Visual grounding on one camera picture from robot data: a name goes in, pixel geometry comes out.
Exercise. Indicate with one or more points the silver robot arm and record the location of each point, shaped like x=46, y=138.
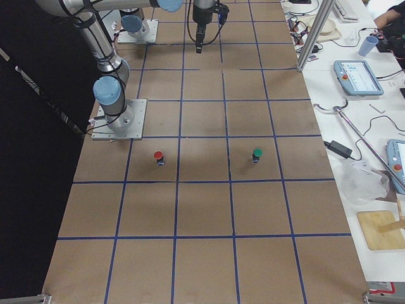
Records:
x=109, y=90
x=131, y=14

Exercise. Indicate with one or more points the white keyboard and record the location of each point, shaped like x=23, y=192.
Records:
x=344, y=12

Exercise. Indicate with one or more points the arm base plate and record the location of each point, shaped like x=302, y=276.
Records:
x=139, y=32
x=129, y=125

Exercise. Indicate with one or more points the aluminium frame post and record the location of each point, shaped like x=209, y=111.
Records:
x=319, y=21

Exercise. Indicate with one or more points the blue teach pendant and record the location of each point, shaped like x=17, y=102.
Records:
x=357, y=78
x=395, y=156

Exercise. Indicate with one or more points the clear plastic bag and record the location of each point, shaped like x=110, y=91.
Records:
x=359, y=181

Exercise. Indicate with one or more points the wooden board stand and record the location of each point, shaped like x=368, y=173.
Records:
x=381, y=230

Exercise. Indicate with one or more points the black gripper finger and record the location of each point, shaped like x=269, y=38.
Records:
x=200, y=35

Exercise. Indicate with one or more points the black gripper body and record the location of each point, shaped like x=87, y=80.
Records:
x=200, y=16

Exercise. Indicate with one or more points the blue teach pendant upper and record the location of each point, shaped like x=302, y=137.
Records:
x=357, y=78

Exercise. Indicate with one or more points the blue teach pendant lower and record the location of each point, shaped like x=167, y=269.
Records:
x=395, y=156

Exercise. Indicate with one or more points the red push button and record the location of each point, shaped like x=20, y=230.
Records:
x=159, y=157

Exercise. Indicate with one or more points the metal walking cane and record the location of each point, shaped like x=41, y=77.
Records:
x=339, y=109

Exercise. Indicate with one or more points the beige tray with bowl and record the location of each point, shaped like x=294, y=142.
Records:
x=328, y=32

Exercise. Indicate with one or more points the green push button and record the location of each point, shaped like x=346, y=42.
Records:
x=256, y=155

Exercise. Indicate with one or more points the light blue plastic cup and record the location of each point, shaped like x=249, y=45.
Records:
x=368, y=44

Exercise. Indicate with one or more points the black power adapter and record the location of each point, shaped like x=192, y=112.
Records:
x=339, y=149

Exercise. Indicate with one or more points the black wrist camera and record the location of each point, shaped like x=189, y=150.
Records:
x=222, y=11

